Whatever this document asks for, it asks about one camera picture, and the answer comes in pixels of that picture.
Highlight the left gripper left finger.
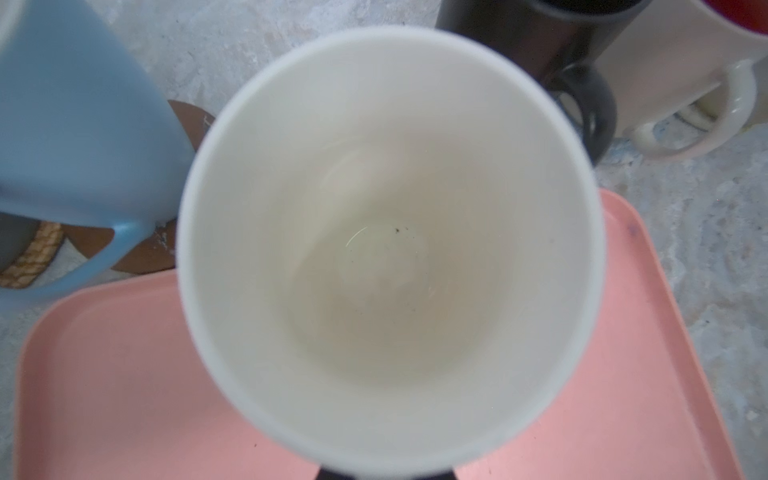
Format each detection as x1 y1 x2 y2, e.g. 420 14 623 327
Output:
315 468 356 480

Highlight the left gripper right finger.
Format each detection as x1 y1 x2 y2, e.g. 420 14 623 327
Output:
416 470 457 480

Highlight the dark brown glossy coaster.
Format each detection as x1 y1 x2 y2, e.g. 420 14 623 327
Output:
63 100 215 275

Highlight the woven rattan coaster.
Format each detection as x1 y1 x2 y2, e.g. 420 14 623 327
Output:
1 221 64 289

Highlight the blue handled cream mug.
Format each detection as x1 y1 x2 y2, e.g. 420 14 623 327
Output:
1 1 195 310

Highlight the black mug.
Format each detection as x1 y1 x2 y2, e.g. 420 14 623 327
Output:
436 0 648 165

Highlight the red interior white mug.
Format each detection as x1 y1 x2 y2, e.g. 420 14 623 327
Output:
596 0 767 160

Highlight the grey mug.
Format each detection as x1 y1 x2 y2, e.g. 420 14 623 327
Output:
0 212 40 272

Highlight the pink tray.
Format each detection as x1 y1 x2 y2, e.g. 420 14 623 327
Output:
13 191 742 479

